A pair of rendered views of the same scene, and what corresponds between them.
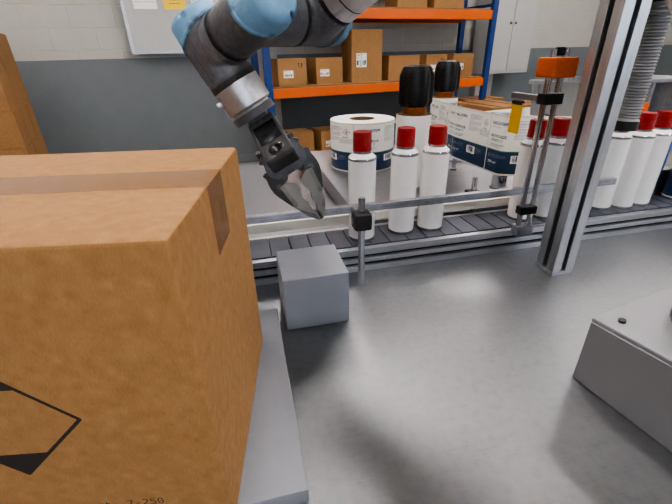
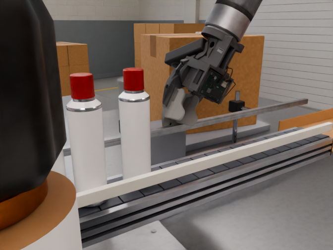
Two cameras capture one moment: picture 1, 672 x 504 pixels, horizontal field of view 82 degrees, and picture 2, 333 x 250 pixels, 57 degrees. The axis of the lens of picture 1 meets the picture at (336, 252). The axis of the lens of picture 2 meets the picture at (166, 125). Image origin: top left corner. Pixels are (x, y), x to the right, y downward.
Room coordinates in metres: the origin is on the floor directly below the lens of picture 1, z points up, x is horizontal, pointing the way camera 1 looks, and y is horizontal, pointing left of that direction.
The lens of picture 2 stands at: (1.19, -0.16, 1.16)
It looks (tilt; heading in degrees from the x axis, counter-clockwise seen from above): 19 degrees down; 161
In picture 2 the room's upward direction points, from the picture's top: straight up
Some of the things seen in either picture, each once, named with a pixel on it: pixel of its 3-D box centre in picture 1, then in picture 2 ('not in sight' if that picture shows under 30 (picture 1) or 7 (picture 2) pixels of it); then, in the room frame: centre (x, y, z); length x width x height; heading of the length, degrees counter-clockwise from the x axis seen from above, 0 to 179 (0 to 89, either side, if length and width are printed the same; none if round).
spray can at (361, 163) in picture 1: (361, 187); (135, 129); (0.70, -0.05, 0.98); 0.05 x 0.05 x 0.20
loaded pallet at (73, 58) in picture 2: not in sight; (42, 77); (-3.26, -0.39, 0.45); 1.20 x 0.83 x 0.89; 24
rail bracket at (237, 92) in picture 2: not in sight; (242, 124); (0.56, 0.25, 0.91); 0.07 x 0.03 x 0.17; 13
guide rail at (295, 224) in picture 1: (360, 217); (142, 181); (0.75, -0.05, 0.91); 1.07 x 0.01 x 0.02; 103
